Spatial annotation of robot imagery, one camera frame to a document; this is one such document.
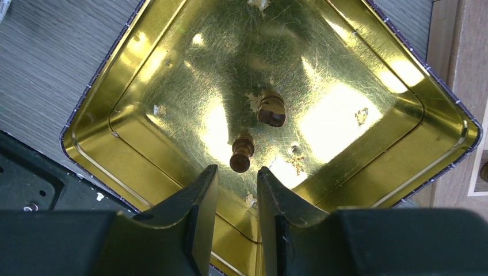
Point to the yellow transparent tray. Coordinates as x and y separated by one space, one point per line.
328 95

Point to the dark chess piece in tray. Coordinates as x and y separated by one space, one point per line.
242 151
271 111

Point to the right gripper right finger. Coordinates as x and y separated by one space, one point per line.
299 238

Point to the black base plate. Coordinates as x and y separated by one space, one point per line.
30 182

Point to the wooden chessboard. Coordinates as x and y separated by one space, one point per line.
457 53

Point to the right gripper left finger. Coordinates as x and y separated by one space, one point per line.
174 237

